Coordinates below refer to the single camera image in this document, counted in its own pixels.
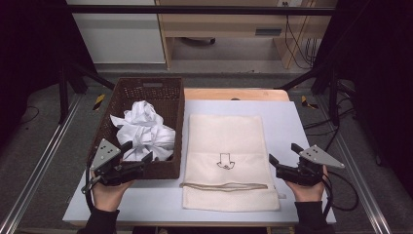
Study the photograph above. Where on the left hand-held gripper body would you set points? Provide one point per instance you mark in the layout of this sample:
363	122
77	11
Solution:
105	156

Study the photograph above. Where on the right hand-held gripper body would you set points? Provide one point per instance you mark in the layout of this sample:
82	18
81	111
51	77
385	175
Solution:
316	156

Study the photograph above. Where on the white garment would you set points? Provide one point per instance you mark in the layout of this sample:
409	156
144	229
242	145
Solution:
146	130

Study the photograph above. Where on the cream mesh laundry bag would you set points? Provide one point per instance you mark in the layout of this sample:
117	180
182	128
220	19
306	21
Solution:
227	136

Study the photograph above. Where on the brown wicker basket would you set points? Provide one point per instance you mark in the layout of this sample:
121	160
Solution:
146	87

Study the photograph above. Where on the person's right hand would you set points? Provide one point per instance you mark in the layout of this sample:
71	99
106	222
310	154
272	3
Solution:
307	191

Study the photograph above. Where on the person's left hand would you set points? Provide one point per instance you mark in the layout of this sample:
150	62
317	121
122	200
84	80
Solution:
108	195

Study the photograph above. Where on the yellow black tape marker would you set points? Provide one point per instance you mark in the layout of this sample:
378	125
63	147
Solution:
99	101
305	102

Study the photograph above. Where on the black metal stand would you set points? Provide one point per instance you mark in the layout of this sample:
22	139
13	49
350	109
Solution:
64	94
332	94

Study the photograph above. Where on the black curtain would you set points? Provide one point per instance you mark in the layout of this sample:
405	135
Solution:
29	48
380	65

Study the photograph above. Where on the white cabinet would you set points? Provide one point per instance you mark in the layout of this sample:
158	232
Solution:
120	35

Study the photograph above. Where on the wooden desk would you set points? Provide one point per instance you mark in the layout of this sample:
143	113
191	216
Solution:
220	24

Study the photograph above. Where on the white power strip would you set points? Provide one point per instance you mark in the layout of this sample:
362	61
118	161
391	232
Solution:
289	3

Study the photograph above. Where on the aluminium rail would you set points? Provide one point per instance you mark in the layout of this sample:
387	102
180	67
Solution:
39	162
357	175

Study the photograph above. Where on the black metal frame bar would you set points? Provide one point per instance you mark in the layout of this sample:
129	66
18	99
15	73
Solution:
195	10

